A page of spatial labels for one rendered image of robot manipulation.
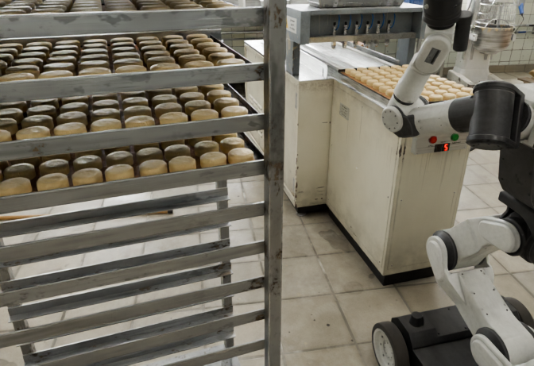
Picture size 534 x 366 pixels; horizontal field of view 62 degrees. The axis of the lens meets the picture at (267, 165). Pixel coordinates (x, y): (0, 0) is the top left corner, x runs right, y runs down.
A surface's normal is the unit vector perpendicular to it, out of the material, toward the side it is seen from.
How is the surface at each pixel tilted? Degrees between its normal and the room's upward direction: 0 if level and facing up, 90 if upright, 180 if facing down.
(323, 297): 0
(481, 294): 20
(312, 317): 0
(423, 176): 90
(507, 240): 90
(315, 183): 90
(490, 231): 90
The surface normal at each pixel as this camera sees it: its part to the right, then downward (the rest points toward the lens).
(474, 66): 0.01, 0.42
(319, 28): 0.26, 0.40
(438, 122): -0.84, 0.34
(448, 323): 0.00, -0.91
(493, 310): 0.08, -0.71
